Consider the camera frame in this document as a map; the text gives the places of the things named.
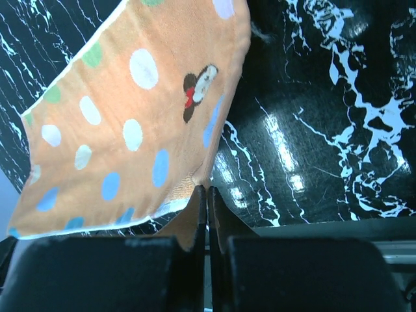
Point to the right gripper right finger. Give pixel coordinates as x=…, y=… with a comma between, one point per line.
x=250, y=272

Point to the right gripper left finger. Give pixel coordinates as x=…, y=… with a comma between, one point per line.
x=161, y=272

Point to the orange blue dotted towel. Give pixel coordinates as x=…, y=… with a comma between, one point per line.
x=132, y=124

